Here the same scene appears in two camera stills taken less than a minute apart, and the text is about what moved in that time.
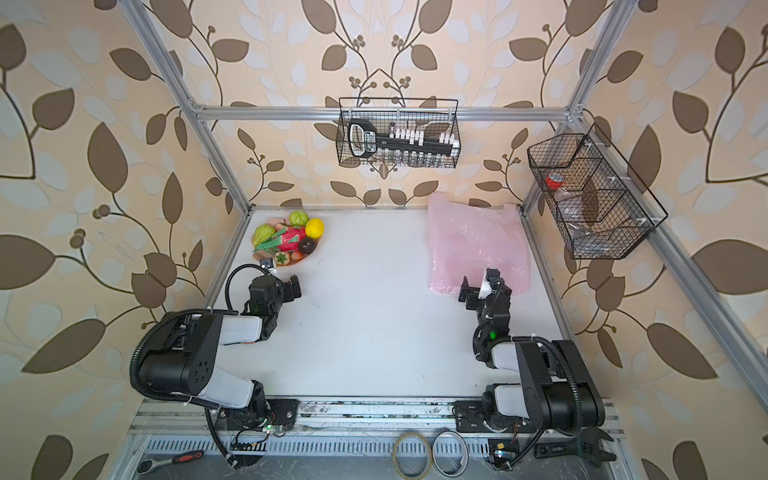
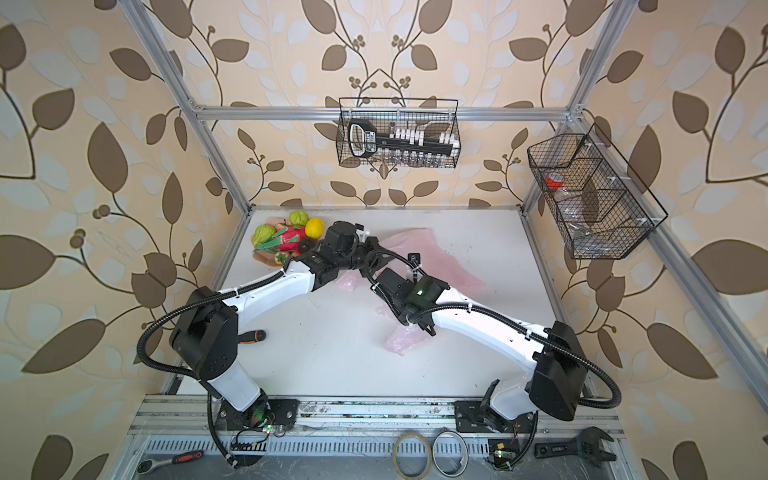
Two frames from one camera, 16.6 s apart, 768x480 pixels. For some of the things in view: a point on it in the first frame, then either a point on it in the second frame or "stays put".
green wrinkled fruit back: (298, 218) stays put
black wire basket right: (603, 211) stays put
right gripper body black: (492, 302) → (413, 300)
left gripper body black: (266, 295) → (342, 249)
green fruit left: (262, 233) stays put
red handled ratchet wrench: (147, 466) stays put
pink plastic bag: (466, 238) → (420, 250)
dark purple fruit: (307, 245) stays put
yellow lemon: (314, 228) stays put
